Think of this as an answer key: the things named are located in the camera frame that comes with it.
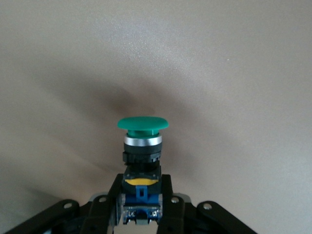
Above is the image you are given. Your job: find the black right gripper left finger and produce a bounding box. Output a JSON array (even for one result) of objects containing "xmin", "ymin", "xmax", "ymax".
[{"xmin": 4, "ymin": 174, "xmax": 122, "ymax": 234}]

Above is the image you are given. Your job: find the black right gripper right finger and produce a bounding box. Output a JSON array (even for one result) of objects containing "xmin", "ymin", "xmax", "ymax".
[{"xmin": 158, "ymin": 174, "xmax": 256, "ymax": 234}]

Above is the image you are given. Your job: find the green mushroom push button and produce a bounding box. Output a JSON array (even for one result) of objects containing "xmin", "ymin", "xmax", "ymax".
[{"xmin": 117, "ymin": 116, "xmax": 171, "ymax": 226}]

